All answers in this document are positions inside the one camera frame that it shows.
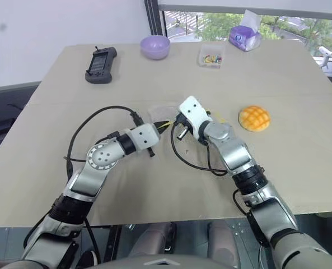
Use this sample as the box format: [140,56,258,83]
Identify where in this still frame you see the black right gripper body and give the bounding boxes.
[173,111,196,141]

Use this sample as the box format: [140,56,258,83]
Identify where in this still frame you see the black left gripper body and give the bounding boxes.
[147,123,162,158]

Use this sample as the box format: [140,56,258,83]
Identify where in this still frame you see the clear plastic zip bag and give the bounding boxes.
[148,104,230,171]

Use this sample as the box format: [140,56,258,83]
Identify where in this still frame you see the orange melon bun snack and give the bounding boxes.
[238,105,272,132]

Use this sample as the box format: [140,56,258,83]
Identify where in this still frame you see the colourful small clips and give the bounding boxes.
[203,54,223,64]

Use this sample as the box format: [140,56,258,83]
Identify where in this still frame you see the purple plastic bowl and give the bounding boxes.
[139,35,171,61]

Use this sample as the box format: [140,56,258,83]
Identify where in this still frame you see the clear plastic box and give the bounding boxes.
[197,43,226,69]

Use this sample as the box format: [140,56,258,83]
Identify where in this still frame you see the black handheld controller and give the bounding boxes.
[85,45,118,84]

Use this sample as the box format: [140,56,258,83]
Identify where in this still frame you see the purple tissue pack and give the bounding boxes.
[228,9,262,52]

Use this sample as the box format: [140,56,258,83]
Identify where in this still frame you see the grey robot torso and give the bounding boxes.
[86,253,241,269]

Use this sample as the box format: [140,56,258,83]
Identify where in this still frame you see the dark grey sofa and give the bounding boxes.
[0,81,43,166]

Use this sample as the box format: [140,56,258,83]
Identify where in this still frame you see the white small device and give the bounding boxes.
[317,47,332,68]

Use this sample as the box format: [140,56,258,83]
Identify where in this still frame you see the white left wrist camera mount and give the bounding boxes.
[129,124,160,152]

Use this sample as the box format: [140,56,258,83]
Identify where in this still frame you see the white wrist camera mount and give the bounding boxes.
[178,96,213,136]
[129,124,160,152]

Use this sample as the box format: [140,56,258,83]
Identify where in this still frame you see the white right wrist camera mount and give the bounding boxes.
[178,96,213,136]

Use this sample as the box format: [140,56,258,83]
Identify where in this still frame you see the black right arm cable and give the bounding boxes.
[170,122,228,177]

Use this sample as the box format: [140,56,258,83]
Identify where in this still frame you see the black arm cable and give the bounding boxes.
[63,105,144,169]
[170,122,228,177]

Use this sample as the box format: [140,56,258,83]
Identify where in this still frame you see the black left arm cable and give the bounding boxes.
[63,105,144,169]

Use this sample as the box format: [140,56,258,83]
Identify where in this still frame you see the black window frame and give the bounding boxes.
[143,0,167,38]

